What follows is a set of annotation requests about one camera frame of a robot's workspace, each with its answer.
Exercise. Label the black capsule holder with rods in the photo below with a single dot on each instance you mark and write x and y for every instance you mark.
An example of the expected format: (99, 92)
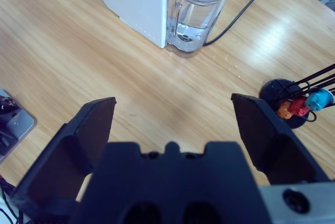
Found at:
(272, 89)

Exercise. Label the clear water tank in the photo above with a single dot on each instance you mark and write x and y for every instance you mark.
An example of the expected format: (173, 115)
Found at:
(193, 12)

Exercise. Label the blue coffee capsule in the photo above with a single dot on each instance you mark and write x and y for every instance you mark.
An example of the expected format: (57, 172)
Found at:
(318, 99)

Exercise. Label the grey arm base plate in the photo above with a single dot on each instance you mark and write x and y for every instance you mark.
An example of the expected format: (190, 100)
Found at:
(19, 124)

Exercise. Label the orange coffee capsule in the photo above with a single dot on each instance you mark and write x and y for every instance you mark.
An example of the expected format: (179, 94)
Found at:
(284, 111)

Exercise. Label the red coffee capsule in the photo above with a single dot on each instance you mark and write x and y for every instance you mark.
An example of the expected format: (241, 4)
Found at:
(297, 107)

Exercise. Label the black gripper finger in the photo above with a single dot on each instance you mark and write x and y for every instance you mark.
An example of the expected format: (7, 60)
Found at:
(277, 150)
(65, 156)

